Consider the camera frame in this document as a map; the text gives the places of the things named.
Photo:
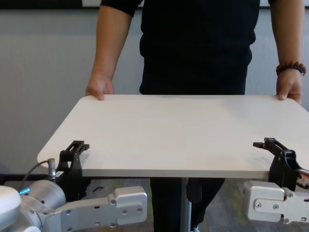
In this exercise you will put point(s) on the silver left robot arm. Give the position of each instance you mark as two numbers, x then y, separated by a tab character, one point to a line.
96	207

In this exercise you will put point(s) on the person's right forearm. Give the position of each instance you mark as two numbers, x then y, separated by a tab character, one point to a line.
111	41

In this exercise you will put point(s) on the black short sleeve shirt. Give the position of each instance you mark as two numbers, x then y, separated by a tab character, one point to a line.
198	43

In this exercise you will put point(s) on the black trousers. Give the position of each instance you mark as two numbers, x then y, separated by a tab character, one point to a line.
207	198

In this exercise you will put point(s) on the person's left hand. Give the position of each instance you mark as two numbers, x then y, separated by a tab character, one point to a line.
290	84

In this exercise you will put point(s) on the black white left sneaker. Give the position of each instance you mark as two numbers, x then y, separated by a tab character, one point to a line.
196	229

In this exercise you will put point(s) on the person's left forearm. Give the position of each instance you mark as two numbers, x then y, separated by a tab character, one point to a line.
288	31

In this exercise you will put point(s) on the white height-adjustable table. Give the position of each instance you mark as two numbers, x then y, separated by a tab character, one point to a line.
169	133

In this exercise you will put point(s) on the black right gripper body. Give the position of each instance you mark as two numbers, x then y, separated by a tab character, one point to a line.
285	171

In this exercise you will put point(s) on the black baseboard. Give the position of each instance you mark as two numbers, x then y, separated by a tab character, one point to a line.
14	178

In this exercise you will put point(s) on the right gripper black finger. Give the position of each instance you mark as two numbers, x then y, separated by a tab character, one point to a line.
272	146

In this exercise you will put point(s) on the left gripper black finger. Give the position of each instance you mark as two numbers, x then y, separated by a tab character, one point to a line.
73	152

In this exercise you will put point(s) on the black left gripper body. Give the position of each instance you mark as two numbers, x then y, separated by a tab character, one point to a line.
72	183

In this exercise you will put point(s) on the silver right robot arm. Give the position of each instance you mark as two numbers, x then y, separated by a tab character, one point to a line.
265	203

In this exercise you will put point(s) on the person's right hand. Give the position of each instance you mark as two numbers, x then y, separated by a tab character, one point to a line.
101	85

